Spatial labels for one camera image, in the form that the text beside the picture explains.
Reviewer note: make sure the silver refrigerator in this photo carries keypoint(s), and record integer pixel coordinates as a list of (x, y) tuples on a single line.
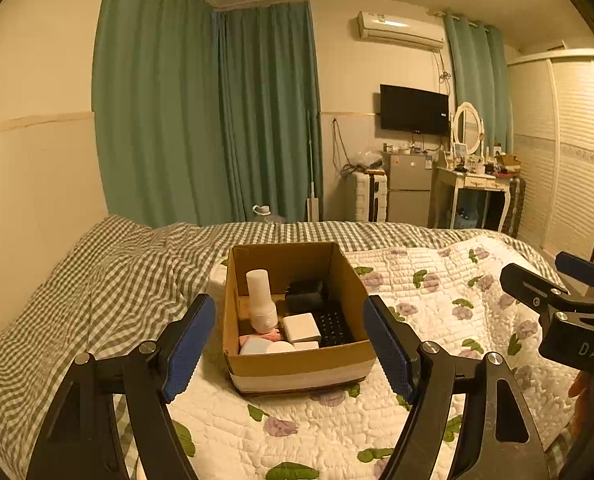
[(409, 190)]

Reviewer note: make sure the white air conditioner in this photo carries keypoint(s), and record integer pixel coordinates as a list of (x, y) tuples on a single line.
[(402, 29)]

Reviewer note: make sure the brown cardboard box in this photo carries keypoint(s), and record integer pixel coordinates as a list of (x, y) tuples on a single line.
[(302, 365)]

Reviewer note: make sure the white flat mop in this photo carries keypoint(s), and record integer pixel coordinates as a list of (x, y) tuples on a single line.
[(312, 207)]

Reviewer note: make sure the blue plastic basket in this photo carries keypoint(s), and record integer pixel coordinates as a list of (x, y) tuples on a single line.
[(465, 219)]

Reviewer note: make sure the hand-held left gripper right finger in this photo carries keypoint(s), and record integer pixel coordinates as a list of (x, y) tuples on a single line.
[(389, 355)]

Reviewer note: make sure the black remote control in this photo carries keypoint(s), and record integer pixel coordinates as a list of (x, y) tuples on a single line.
[(333, 327)]

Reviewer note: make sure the white plastic bottle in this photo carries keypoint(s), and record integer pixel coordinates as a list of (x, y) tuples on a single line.
[(261, 295)]

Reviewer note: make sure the white floral quilt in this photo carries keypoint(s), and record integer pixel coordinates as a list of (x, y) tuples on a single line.
[(427, 285)]

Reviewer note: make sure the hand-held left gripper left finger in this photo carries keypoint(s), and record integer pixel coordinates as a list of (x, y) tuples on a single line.
[(189, 350)]

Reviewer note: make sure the light blue capped bottle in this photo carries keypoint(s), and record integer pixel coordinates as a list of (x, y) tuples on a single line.
[(254, 347)]

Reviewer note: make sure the clear water jug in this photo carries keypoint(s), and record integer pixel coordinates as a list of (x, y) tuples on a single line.
[(269, 216)]

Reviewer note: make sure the white charger block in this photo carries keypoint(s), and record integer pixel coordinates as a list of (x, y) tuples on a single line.
[(302, 327)]

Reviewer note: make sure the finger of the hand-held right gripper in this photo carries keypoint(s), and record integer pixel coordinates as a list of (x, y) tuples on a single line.
[(582, 267), (529, 285)]

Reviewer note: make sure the black pouch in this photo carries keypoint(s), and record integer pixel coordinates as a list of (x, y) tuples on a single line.
[(304, 296)]

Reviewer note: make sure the white dressing table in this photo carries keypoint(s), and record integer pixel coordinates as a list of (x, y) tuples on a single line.
[(472, 180)]

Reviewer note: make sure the wide teal curtain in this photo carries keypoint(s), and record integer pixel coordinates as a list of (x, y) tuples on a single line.
[(177, 110)]

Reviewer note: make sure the dark suitcase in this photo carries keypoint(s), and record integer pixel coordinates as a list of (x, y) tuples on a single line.
[(516, 205)]

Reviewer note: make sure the white slatted wardrobe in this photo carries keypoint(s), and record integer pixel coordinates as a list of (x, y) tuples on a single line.
[(572, 160)]

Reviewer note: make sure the narrow teal curtain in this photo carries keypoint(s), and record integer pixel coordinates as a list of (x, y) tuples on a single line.
[(492, 85)]

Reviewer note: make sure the oval white vanity mirror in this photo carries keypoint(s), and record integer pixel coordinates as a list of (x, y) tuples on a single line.
[(467, 127)]

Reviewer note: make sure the black wall television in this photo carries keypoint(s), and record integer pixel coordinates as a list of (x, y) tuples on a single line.
[(414, 109)]

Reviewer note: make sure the white suitcase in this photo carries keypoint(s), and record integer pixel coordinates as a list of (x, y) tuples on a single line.
[(364, 197)]

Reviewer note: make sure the person's right hand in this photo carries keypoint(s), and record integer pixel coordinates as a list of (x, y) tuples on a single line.
[(583, 400)]

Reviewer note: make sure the clear plastic bag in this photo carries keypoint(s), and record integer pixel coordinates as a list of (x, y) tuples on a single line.
[(368, 160)]

